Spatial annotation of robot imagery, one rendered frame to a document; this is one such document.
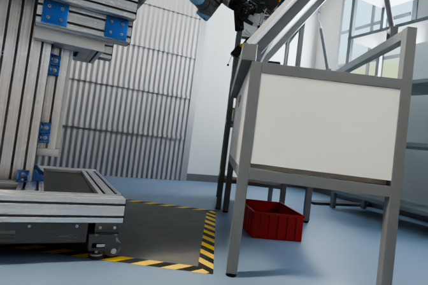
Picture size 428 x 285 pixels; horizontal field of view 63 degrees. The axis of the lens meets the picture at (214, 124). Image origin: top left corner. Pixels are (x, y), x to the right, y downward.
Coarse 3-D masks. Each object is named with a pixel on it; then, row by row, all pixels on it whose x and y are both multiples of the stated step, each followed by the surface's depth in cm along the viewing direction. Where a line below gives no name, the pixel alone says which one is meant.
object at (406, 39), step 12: (396, 36) 138; (408, 36) 130; (372, 48) 160; (384, 48) 148; (408, 48) 130; (360, 60) 172; (372, 60) 167; (408, 60) 130; (348, 72) 196; (408, 72) 129
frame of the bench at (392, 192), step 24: (264, 72) 130; (288, 72) 130; (312, 72) 130; (336, 72) 130; (408, 96) 129; (240, 168) 129; (240, 192) 128; (360, 192) 128; (384, 192) 128; (240, 216) 128; (384, 216) 130; (240, 240) 127; (384, 240) 128; (384, 264) 126
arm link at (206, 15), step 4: (212, 0) 172; (216, 0) 172; (212, 4) 171; (216, 4) 173; (208, 8) 170; (212, 8) 172; (216, 8) 175; (196, 12) 175; (200, 12) 173; (204, 12) 172; (208, 12) 173; (212, 12) 174; (200, 16) 174; (204, 16) 174; (208, 16) 174; (204, 20) 178
